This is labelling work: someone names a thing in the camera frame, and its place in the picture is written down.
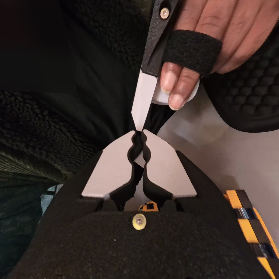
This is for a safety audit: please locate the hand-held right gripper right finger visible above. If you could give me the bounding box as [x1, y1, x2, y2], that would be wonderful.
[143, 129, 197, 199]

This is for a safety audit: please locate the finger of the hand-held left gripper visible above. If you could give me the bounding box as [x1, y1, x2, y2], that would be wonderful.
[131, 73, 158, 131]

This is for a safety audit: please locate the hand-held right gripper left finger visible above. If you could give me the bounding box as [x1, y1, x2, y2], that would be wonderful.
[81, 130, 144, 200]

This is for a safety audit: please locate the yellow lego car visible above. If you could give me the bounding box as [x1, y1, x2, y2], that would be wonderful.
[138, 189, 279, 279]

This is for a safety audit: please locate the person's left hand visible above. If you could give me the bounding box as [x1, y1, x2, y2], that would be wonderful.
[160, 0, 279, 111]

